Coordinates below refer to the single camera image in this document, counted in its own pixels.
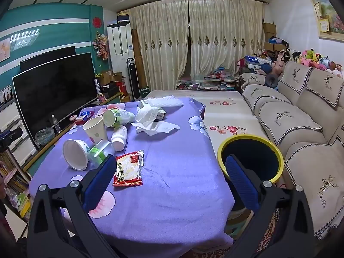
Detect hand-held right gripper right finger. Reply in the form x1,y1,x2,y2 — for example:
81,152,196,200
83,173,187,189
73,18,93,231
225,154,316,258

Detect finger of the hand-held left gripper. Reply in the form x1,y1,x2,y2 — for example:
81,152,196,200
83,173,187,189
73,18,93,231
0,128,23,151

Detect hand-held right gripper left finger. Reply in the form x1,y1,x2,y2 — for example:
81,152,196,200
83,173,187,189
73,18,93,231
27,154,117,258

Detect black yellow-rimmed trash bin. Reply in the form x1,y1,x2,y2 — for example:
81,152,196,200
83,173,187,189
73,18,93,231
216,134,284,186

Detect clear green-banded plastic cup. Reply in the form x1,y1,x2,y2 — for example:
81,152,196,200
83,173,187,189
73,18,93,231
87,140,115,167

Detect red snack packet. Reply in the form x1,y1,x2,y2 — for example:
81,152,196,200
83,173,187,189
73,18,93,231
112,150,145,187

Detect white paper bowl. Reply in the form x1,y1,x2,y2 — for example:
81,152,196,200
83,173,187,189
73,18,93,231
63,139,90,171

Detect white pill bottle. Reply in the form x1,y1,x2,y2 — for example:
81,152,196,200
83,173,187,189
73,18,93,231
111,125,128,151

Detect white paper cup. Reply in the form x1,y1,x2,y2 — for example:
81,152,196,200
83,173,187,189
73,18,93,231
82,117,108,143

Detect green white plastic cup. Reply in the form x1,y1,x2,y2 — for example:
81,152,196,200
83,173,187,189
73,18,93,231
103,109,135,128

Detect white foam net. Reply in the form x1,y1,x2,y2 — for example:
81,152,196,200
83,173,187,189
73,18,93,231
146,97,184,108

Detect white drawer cabinet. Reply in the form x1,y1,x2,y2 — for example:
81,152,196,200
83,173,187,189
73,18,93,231
0,99,37,162

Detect glass ashtray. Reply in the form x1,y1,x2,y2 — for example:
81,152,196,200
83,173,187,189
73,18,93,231
35,127,55,147

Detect clear water bottle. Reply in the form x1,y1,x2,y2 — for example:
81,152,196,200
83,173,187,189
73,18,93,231
51,115,62,133

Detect green plastic stool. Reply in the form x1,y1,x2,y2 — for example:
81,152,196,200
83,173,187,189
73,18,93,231
226,210,253,240

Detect pile of books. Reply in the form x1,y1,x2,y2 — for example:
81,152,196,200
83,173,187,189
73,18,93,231
0,150,33,218

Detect large black television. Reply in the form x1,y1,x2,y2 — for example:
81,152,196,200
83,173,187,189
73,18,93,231
12,52,101,143

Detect patterned floor rug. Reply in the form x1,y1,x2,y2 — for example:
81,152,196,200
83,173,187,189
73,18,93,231
228,207,280,258

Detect purple floral tablecloth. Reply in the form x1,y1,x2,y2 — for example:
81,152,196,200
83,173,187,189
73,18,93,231
28,97,234,253

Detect white floral mattress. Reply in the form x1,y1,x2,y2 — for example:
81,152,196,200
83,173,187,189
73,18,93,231
141,90,258,167

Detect beige sofa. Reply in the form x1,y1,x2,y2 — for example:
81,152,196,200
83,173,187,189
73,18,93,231
239,59,344,241

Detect black long box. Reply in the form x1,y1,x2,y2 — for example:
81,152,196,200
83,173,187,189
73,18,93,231
93,79,104,100

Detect glass coffee table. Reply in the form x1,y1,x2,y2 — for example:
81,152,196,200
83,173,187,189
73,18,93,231
175,78,240,91

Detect open cardboard box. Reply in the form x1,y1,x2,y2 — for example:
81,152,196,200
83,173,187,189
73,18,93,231
98,71,123,86

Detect black tower fan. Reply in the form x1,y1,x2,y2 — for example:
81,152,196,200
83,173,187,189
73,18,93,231
126,57,141,100

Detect blue white bag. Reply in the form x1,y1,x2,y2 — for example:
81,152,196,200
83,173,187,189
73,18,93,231
243,55,272,73

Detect artificial flower bunch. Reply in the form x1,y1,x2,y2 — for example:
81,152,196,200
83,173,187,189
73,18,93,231
92,32,109,60

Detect brown upright board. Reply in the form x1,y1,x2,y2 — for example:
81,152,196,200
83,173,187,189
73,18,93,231
131,29,147,92

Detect pile of plush toys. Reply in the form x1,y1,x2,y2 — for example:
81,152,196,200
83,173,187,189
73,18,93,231
243,47,344,80

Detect white standing air conditioner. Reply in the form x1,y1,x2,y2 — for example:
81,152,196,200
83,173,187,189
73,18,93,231
107,23,133,74

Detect beige patterned curtain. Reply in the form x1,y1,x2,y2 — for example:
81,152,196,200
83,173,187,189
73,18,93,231
129,0,190,92
188,0,265,78

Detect stack of cardboard boxes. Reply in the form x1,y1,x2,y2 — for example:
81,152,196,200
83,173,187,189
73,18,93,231
263,21,277,51

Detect framed flower painting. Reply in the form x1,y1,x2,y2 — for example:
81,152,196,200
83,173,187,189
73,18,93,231
308,0,344,37

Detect photo frame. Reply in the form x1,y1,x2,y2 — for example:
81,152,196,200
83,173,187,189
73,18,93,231
0,84,13,105

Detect glass wall decoration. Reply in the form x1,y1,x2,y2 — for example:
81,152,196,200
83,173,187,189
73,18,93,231
10,29,41,50

